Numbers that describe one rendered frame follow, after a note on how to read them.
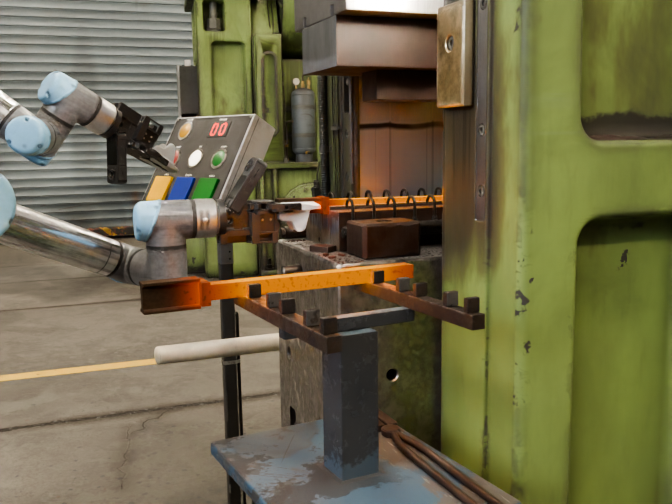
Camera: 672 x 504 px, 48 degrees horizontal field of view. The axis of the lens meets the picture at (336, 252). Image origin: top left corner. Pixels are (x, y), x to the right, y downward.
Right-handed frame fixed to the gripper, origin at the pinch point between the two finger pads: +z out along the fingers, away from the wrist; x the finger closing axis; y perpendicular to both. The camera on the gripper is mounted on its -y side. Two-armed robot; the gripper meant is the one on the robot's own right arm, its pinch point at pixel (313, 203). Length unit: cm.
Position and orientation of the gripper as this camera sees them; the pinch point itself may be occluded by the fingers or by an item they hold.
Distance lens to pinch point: 152.5
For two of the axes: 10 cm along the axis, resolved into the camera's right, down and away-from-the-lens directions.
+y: 0.1, 9.9, 1.4
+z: 9.3, -0.6, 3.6
